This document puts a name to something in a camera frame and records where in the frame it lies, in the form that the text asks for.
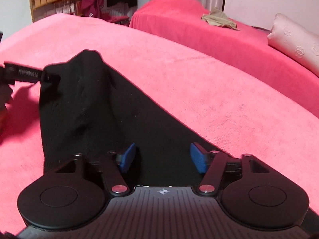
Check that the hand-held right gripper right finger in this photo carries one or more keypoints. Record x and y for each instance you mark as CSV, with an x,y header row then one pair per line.
x,y
198,158

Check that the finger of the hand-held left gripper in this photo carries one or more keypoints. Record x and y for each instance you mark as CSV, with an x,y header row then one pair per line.
x,y
51,77

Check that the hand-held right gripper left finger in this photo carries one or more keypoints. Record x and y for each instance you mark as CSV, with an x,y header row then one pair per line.
x,y
127,158

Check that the black knit pants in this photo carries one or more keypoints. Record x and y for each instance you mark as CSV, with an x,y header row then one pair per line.
x,y
99,119

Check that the pink bed blanket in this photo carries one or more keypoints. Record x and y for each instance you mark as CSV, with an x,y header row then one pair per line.
x,y
194,29
211,99

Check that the beige crumpled cloth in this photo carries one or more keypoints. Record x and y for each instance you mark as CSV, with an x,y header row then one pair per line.
x,y
219,20

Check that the pale pink embossed pillow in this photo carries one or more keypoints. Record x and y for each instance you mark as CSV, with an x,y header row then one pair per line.
x,y
296,44

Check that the wooden wall shelf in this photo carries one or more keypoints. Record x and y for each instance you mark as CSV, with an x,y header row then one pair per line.
x,y
54,0

